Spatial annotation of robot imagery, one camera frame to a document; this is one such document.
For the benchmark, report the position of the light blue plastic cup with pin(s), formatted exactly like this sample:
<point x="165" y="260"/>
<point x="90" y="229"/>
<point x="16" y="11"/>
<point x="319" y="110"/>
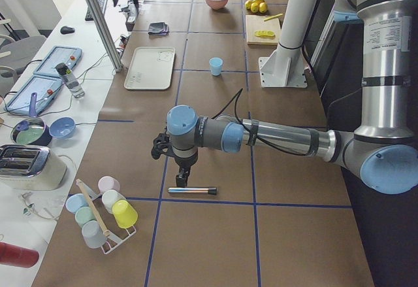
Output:
<point x="216" y="65"/>

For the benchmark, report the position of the purple folded cloth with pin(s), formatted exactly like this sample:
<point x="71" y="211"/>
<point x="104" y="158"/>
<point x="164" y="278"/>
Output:
<point x="166" y="29"/>

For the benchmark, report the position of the blue bowl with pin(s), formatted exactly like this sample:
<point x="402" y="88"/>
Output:
<point x="62" y="128"/>

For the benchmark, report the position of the clear water bottle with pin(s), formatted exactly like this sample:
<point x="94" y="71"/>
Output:
<point x="69" y="79"/>

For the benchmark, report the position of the cream toaster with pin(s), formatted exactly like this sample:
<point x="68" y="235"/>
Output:
<point x="35" y="168"/>

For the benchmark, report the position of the yellow-green plastic knife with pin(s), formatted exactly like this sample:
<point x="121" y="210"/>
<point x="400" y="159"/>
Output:
<point x="273" y="17"/>

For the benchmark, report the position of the grey folded cloth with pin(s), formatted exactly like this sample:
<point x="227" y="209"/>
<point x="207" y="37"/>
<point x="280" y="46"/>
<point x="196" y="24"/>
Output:
<point x="155" y="28"/>

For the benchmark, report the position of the aluminium frame post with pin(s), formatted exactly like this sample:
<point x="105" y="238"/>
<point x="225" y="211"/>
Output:
<point x="104" y="33"/>

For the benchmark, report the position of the mint green plastic cup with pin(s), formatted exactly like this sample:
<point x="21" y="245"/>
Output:
<point x="83" y="215"/>

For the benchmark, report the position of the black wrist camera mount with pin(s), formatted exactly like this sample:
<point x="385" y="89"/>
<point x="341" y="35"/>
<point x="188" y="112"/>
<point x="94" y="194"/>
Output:
<point x="162" y="146"/>

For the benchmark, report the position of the steel muddler black tip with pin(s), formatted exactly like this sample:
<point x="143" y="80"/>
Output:
<point x="190" y="190"/>

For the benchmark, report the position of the white plastic cup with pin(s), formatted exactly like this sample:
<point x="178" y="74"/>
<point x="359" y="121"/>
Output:
<point x="109" y="198"/>

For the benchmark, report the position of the red cylinder bottle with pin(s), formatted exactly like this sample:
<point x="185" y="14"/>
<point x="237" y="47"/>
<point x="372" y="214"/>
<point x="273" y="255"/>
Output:
<point x="18" y="256"/>

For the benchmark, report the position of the cream bear serving tray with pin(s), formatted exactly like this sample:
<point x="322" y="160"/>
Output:
<point x="150" y="68"/>

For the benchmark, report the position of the grey plastic cup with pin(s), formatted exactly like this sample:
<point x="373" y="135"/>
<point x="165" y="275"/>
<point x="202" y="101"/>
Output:
<point x="93" y="235"/>

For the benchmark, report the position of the black computer mouse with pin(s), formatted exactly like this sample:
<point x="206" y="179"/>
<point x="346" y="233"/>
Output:
<point x="67" y="30"/>

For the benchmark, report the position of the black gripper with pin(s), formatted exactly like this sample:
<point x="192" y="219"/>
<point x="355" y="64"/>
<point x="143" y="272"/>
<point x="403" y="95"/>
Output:
<point x="185" y="161"/>

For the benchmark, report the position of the pink plastic cup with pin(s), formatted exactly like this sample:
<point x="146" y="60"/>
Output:
<point x="106" y="183"/>

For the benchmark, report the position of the dark saucepan purple handle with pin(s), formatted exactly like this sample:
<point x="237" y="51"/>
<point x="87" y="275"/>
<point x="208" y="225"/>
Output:
<point x="32" y="130"/>

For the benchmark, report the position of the bamboo cutting board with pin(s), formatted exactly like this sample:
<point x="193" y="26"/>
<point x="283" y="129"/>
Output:
<point x="262" y="30"/>

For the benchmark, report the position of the yellow plastic cup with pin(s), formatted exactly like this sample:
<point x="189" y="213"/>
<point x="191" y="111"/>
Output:
<point x="124" y="213"/>

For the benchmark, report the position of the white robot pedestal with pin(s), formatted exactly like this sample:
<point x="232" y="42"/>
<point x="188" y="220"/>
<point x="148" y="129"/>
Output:
<point x="284" y="68"/>

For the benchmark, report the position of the white wire cup rack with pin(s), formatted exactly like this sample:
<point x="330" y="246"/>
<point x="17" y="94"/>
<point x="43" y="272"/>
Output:
<point x="116" y="236"/>

